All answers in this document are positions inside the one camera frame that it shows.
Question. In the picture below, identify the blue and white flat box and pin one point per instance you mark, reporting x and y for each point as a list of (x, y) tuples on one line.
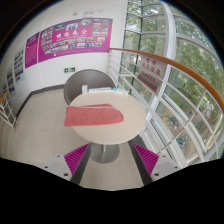
[(120, 90)]

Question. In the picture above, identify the narrow magenta text poster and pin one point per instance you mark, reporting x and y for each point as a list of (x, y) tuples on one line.
[(32, 50)]

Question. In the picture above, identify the white photo wall poster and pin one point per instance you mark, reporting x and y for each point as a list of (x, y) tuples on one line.
[(19, 65), (10, 81), (4, 88)]

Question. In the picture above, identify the white netted stair railing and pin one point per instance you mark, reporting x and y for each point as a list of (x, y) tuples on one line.
[(6, 111)]

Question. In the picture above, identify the green exit sign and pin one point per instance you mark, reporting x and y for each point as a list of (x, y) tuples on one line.
[(69, 70)]

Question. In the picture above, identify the small upright white box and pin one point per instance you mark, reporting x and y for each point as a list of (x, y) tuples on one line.
[(84, 89)]

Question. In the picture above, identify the grey table pedestal base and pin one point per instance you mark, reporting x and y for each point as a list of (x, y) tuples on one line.
[(105, 153)]

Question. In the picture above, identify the grey tub chair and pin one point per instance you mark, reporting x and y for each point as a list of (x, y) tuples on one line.
[(90, 79)]

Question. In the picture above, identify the red-lettered warning sign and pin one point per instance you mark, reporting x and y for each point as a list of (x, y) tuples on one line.
[(150, 74)]

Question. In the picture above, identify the large magenta photo poster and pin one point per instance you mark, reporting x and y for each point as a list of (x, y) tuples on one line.
[(75, 39)]

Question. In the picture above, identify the long flat white box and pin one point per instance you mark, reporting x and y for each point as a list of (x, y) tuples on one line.
[(94, 90), (105, 89)]

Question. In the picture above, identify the pink towel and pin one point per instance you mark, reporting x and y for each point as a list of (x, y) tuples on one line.
[(93, 116)]

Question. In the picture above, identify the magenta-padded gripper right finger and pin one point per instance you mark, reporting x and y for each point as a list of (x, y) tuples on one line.
[(147, 158)]

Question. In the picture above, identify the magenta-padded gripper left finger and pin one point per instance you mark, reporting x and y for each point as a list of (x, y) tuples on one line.
[(77, 157)]

